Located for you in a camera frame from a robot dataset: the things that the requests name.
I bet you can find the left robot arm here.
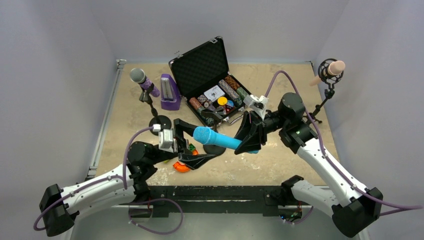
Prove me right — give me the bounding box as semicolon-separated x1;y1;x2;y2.
33;118;217;237

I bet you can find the beige pink microphone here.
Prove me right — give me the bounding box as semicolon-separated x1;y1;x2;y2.
309;58;346;86

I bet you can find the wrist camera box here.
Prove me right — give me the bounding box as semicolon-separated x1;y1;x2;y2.
158;129;175;153
243;94;269;120

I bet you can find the purple metronome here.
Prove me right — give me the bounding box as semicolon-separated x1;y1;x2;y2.
160;73;181;111

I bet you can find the black round-base stand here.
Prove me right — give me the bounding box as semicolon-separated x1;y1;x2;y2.
200;107;226;156
139;83;172;136

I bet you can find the blue microphone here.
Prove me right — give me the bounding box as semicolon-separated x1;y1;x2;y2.
192;126;260;154

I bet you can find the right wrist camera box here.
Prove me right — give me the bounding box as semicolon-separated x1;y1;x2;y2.
243;94;269;120

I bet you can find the white playing card box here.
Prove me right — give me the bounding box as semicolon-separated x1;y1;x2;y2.
203;85;226;102

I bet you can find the green square brick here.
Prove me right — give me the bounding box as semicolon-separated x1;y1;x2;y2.
188;143;196;152

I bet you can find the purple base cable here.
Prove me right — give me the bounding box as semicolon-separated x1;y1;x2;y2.
128;198;184;235

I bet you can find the purple glitter microphone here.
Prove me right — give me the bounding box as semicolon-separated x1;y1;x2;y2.
129;68;161;98

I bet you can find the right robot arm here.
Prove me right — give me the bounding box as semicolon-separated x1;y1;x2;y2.
234;92;383;238

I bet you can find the black tripod shock-mount stand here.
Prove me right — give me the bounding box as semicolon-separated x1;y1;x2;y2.
305;71;344;125

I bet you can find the orange curved toy track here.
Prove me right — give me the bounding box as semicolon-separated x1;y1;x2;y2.
172;149;199;173

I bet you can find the yellow dealer button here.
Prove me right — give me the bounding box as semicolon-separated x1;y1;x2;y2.
217;96;228;106

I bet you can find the black poker chip case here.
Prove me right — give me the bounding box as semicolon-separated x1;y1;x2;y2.
168;36;251;127

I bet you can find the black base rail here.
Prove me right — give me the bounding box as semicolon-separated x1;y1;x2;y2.
129;185;314;220

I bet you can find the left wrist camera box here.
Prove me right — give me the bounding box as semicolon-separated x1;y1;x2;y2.
158;129;175;153

